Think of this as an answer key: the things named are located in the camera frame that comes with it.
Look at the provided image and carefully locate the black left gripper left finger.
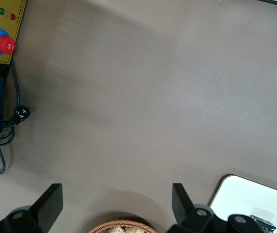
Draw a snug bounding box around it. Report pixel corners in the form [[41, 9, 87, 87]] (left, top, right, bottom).
[[29, 183, 64, 233]]

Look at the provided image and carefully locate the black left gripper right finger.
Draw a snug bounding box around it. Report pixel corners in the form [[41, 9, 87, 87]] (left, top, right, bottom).
[[172, 183, 213, 233]]

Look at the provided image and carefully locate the beige plastic serving tray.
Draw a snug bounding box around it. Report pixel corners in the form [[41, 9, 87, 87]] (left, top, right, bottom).
[[209, 175, 277, 233]]

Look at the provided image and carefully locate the round brown wicker bowl basket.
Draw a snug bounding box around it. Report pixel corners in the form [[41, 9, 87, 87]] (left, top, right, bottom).
[[88, 219, 157, 233]]

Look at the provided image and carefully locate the small black drink carton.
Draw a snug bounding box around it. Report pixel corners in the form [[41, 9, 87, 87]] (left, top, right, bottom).
[[249, 214, 277, 232]]

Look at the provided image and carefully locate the yellow control box with e-stop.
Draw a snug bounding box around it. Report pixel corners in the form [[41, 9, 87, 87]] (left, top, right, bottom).
[[0, 0, 27, 66]]

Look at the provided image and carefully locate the black power cord with plug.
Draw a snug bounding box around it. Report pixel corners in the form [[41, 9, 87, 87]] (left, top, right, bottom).
[[0, 58, 31, 175]]

